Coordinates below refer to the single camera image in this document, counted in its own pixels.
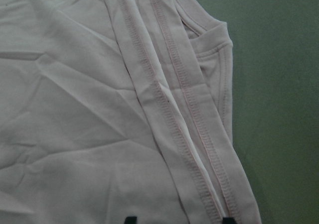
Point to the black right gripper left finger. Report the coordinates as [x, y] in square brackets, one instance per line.
[131, 220]

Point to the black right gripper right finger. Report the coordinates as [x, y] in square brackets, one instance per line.
[228, 220]

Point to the pink Snoopy t-shirt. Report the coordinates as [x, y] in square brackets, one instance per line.
[117, 108]

